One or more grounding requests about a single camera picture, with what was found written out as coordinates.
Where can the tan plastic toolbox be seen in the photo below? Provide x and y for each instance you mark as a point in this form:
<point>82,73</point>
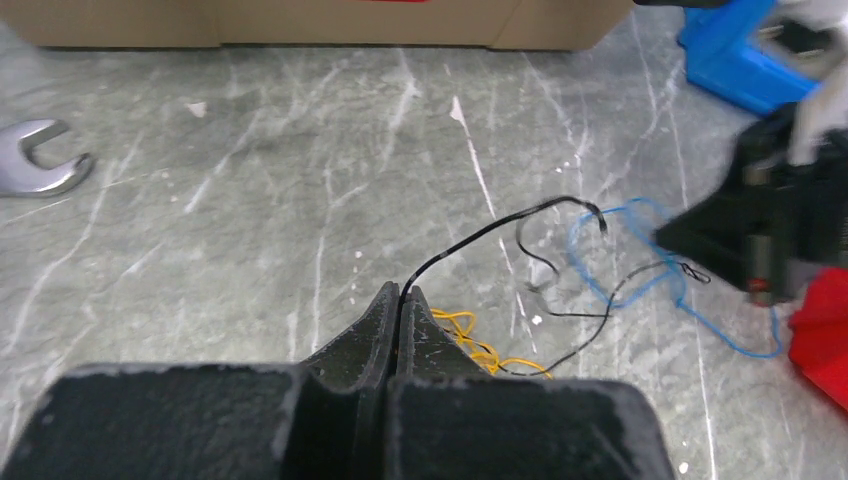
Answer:
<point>501,24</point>

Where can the blue divided plastic bin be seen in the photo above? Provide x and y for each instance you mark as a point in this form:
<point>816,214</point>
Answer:
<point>722,58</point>

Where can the red plastic bin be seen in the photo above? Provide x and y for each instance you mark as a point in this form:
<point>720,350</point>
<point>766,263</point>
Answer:
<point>818,348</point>

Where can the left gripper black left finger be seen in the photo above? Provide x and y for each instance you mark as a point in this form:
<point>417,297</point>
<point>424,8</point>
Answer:
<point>319,418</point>

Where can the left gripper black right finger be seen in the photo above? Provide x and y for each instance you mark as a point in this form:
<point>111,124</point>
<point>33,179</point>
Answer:
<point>477,426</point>

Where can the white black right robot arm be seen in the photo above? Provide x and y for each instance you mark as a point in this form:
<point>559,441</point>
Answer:
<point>810,36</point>

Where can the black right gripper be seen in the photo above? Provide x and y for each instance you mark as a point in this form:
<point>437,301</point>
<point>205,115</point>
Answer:
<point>770,227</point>

